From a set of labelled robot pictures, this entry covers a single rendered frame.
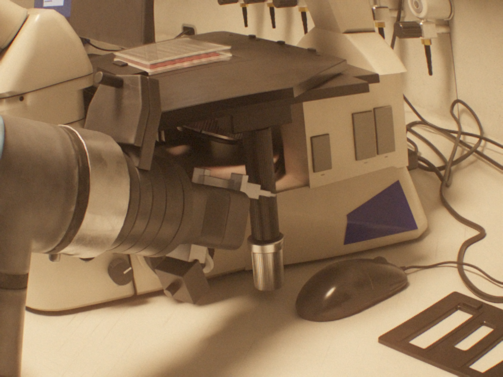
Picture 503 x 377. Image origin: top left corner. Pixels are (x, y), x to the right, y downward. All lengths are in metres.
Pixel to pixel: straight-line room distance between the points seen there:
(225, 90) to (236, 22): 1.42
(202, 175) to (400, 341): 0.22
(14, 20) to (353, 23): 0.40
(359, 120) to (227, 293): 0.21
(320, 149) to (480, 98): 0.51
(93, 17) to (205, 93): 0.76
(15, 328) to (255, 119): 0.32
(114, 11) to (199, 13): 1.06
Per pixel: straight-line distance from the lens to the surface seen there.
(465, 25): 1.27
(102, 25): 1.34
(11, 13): 0.75
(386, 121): 0.87
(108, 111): 0.60
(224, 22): 2.14
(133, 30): 1.15
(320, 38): 0.95
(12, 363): 0.52
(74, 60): 0.72
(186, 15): 2.40
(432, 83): 1.39
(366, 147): 0.86
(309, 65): 0.74
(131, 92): 0.59
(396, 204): 0.87
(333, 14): 0.90
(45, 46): 0.71
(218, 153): 0.90
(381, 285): 0.75
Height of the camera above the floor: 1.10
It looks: 20 degrees down
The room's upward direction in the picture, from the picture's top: 5 degrees counter-clockwise
